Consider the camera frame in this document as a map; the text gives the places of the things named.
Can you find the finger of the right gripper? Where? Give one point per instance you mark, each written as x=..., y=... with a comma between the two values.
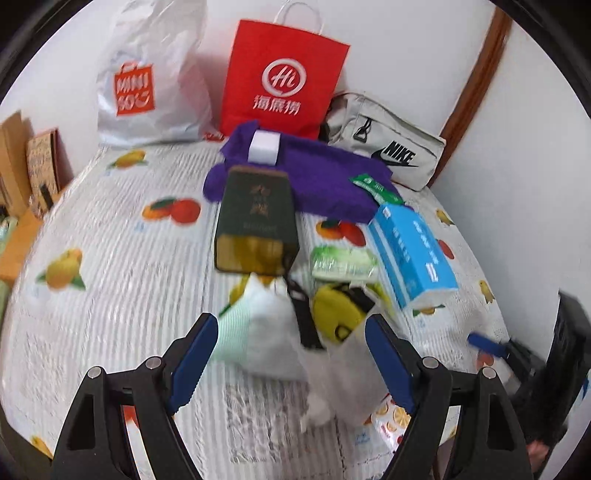
x=489, y=346

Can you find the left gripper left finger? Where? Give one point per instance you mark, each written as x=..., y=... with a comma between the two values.
x=185, y=360

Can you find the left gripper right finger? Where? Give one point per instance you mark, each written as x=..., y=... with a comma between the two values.
x=399, y=364

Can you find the orange print sachet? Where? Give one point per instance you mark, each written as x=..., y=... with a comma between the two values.
x=391, y=421

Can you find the yellow mesh pouch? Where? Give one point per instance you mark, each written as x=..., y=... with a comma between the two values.
x=339, y=308

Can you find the green pocket tissue pack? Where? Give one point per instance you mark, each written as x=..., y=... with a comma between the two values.
x=339, y=264

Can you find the green wet wipe sachet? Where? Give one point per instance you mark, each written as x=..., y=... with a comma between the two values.
x=378, y=191

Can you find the white sponge block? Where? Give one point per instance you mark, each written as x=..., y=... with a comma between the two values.
x=264, y=148

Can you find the person's right hand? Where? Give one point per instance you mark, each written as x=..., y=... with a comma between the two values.
x=537, y=453

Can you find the blue tissue pack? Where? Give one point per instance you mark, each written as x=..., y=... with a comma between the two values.
x=415, y=264

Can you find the fruit print tablecloth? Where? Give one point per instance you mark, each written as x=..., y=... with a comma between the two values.
x=122, y=266

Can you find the dark green tea tin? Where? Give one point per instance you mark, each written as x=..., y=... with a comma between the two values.
x=256, y=229

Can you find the purple towel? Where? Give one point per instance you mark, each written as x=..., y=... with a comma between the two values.
x=320, y=175

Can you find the wooden nightstand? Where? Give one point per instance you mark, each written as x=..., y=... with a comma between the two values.
x=18, y=247

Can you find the small black stand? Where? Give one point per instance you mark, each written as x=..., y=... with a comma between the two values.
x=46, y=196

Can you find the wooden bed headboard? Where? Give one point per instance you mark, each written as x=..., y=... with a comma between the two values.
x=15, y=183

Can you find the grey Nike pouch bag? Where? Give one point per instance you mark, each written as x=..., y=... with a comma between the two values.
x=363, y=125

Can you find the patterned brown book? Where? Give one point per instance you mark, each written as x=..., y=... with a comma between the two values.
x=42, y=167

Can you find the white Miniso plastic bag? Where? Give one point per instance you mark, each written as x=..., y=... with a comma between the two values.
x=150, y=88

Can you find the red Hi paper bag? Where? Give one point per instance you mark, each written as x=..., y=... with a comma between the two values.
x=282, y=74

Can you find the brown wooden door frame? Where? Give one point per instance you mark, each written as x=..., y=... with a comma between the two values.
x=476, y=87

